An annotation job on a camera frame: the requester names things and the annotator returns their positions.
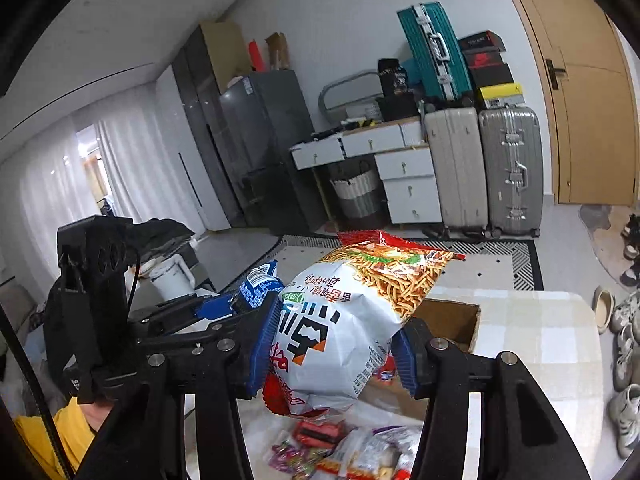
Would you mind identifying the brown cardboard SF box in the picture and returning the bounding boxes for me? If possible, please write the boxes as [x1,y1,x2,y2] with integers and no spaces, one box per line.
[359,299,480,420]

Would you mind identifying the purple white snack bag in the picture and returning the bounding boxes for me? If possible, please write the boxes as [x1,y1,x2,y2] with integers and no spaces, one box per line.
[373,426,423,460]

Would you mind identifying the wooden door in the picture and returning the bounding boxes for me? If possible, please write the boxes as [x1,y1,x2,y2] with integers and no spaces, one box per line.
[513,0,639,206]

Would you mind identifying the dark grey refrigerator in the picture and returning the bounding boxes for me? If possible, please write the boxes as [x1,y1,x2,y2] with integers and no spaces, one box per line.
[217,70,326,235]

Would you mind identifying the white drawer desk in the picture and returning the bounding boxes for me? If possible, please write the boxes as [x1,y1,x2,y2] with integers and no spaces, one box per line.
[290,116,442,224]

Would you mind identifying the large white noodle snack bag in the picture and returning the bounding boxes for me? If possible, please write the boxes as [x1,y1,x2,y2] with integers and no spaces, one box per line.
[262,231,434,417]

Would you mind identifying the white curtain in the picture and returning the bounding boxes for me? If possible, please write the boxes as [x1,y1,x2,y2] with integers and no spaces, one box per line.
[1,84,205,292]

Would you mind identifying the white electric kettle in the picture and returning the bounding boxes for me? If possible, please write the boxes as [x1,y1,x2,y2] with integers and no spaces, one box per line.
[149,255,195,301]

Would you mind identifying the small door mat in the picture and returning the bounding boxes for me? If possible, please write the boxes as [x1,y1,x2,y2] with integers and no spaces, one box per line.
[578,205,639,286]

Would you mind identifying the silver hard suitcase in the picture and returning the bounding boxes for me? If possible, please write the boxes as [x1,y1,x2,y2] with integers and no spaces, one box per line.
[478,106,544,237]

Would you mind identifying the black bag on desk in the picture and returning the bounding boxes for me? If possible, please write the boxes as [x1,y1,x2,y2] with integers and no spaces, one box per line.
[376,58,418,122]

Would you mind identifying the woven laundry basket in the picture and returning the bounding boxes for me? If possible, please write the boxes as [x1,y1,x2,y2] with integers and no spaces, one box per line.
[328,157,385,230]

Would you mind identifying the person's left hand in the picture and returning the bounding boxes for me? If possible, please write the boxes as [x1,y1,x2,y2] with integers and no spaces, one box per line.
[78,399,114,432]

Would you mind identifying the blue oreo snack pack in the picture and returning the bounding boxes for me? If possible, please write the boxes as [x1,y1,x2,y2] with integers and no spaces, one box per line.
[230,260,284,314]

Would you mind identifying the teal hard suitcase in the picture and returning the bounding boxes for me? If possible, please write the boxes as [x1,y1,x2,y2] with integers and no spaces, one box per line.
[397,1,474,107]

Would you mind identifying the small noodle snack bag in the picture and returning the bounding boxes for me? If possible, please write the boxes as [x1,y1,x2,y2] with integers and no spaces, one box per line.
[311,428,416,480]

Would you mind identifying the black glass cabinet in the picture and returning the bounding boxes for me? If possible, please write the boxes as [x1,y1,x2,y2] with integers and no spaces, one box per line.
[171,20,250,228]

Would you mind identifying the beige hard suitcase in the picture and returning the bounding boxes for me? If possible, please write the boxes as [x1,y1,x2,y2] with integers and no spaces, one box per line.
[423,107,489,234]

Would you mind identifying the red black chocolate bar pack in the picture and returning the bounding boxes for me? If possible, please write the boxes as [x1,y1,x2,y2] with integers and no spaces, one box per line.
[293,419,347,450]

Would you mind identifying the stacked shoe boxes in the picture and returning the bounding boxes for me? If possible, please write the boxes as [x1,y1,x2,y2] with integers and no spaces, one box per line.
[458,30,525,110]

